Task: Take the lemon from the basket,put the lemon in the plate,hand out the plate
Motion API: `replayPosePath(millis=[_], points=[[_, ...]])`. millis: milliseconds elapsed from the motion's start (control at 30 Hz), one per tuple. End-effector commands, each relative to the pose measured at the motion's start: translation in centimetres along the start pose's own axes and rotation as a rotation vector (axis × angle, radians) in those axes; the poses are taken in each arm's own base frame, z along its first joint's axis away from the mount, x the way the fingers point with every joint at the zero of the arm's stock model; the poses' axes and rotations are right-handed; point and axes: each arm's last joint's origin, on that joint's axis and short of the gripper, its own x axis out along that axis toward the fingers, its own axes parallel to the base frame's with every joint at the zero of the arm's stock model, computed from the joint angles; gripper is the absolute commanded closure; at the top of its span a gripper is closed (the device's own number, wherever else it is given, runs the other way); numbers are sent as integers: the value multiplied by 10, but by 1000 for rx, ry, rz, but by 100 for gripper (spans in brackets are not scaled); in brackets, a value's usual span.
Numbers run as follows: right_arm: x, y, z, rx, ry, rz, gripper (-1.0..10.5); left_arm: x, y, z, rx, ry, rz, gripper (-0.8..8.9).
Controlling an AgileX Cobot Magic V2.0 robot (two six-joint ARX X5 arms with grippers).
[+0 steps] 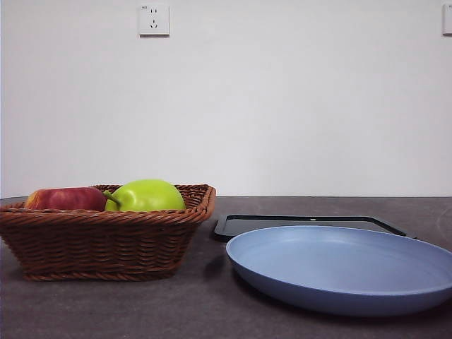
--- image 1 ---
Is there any blue round plate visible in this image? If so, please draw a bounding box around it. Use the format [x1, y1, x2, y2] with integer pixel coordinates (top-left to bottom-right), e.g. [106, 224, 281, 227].
[225, 225, 452, 317]

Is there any brown wicker basket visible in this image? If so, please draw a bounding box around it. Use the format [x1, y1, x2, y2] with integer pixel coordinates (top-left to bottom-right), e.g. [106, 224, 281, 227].
[0, 184, 217, 283]

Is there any black flat tray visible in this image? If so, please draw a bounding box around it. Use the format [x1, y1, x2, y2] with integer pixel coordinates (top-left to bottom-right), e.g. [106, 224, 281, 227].
[213, 214, 417, 243]

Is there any green apple with stem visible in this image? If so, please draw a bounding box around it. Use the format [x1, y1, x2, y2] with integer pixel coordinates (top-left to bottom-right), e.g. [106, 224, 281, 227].
[102, 179, 186, 213]

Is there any red apple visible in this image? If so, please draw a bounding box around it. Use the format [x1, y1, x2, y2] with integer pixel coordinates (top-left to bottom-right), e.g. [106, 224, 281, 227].
[24, 186, 108, 212]

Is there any white wall socket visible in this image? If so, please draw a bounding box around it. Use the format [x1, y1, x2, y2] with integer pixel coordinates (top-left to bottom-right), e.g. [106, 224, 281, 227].
[442, 4, 452, 37]
[138, 4, 170, 38]

